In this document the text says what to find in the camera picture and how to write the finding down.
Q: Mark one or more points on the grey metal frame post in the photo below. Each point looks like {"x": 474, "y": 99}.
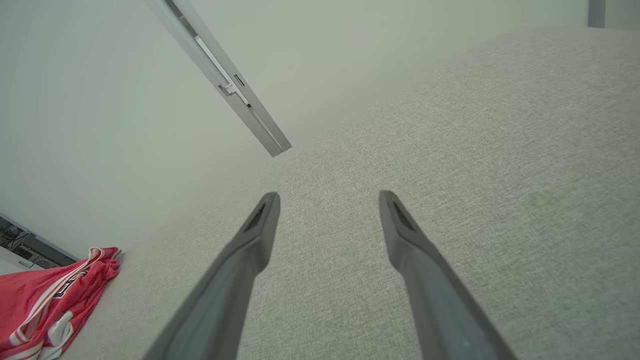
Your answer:
{"x": 596, "y": 12}
{"x": 260, "y": 125}

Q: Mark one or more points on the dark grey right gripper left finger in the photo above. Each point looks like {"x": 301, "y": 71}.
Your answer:
{"x": 225, "y": 300}

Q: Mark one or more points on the red white striped jersey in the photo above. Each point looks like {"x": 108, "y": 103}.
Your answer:
{"x": 30, "y": 290}

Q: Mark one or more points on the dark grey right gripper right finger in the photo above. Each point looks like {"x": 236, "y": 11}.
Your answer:
{"x": 430, "y": 300}

